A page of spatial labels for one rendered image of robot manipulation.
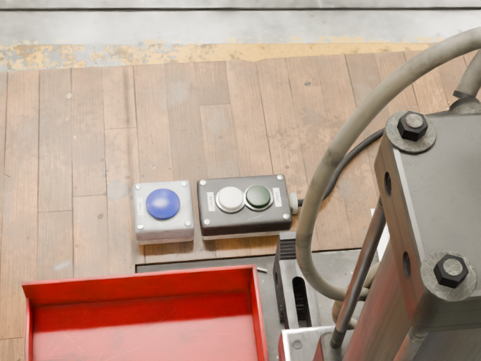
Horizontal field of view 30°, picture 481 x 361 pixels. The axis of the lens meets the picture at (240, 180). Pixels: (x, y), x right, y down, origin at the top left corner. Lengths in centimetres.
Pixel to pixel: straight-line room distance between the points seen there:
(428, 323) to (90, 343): 66
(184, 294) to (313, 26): 158
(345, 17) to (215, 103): 140
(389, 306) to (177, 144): 72
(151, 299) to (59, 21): 158
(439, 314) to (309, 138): 79
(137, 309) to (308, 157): 29
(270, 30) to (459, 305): 214
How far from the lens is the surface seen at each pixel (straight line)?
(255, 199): 104
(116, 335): 100
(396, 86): 42
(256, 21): 250
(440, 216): 38
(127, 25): 248
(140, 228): 103
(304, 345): 74
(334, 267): 105
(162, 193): 104
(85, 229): 107
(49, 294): 100
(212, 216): 104
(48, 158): 113
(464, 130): 41
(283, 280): 95
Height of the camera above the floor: 182
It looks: 57 degrees down
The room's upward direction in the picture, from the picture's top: 5 degrees clockwise
